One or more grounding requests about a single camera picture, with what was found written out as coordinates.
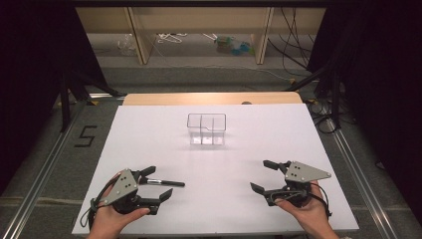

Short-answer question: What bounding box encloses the black metal stand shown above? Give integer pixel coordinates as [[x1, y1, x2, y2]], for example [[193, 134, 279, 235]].
[[59, 64, 124, 133], [284, 66, 343, 131]]

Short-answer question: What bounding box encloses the wooden table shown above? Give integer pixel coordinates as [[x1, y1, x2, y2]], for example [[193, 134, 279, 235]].
[[121, 91, 304, 107]]

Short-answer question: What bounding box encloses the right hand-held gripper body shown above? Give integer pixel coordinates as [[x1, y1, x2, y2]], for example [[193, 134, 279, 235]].
[[264, 160, 332, 209]]

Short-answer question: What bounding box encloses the green plastic toy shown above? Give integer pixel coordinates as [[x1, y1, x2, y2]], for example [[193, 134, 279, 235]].
[[214, 35, 235, 55]]

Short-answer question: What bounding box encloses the clear plastic bag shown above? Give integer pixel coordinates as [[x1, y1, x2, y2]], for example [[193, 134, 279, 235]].
[[115, 32, 138, 57]]

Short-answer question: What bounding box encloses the black curtain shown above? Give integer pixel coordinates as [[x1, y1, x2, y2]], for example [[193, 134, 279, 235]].
[[308, 0, 422, 217], [0, 0, 107, 197]]

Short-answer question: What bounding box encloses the black and silver pen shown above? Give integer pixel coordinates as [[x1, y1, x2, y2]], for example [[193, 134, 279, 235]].
[[145, 177, 186, 188]]

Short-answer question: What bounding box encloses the clear plastic divided container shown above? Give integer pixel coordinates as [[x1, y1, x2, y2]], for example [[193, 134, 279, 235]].
[[186, 113, 228, 146]]

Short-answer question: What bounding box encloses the black floor cable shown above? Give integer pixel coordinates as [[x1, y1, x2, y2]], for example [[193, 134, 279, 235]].
[[306, 97, 346, 135]]

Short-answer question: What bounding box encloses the aluminium floor rail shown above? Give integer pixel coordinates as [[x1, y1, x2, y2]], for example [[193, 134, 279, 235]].
[[0, 105, 84, 239], [325, 117, 401, 239]]

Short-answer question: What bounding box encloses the blue plastic toy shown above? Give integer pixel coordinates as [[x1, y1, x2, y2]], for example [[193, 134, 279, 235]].
[[231, 41, 256, 57]]

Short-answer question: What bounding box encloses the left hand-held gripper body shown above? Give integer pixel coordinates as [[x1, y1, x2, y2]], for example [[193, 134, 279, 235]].
[[99, 168, 160, 216]]

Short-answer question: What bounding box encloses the person's right hand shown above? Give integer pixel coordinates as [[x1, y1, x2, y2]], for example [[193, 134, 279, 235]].
[[274, 180, 340, 239]]

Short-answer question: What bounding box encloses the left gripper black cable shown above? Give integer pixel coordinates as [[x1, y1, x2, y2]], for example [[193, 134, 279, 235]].
[[79, 176, 117, 231]]

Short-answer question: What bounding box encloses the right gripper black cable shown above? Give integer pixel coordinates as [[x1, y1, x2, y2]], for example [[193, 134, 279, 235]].
[[309, 181, 333, 221]]

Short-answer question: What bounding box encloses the person's left hand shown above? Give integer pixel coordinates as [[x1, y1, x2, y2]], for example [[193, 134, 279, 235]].
[[88, 172, 151, 239]]

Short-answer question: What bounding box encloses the black power cable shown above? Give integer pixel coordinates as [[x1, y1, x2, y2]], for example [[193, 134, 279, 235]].
[[288, 6, 317, 54], [267, 6, 312, 72]]

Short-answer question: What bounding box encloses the white hanger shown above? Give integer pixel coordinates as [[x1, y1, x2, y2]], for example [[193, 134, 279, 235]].
[[156, 32, 187, 45]]

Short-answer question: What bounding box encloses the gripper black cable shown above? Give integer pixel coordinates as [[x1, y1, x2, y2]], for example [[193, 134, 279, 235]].
[[79, 176, 117, 231], [309, 181, 333, 221]]

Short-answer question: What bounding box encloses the white board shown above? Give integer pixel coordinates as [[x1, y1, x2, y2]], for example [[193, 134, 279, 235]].
[[71, 103, 360, 236]]

